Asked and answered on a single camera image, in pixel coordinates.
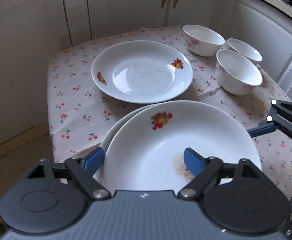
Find white plate fruit print top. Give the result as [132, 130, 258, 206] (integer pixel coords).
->
[102, 101, 261, 192]

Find white plate fruit print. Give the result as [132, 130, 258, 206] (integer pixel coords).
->
[91, 40, 193, 104]
[102, 101, 261, 192]

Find white plate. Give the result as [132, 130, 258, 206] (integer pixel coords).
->
[95, 103, 157, 188]

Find white kitchen cabinets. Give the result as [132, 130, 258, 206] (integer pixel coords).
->
[0, 0, 292, 151]

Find white bowl pink flowers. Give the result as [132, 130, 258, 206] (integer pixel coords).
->
[183, 24, 225, 57]
[215, 49, 263, 96]

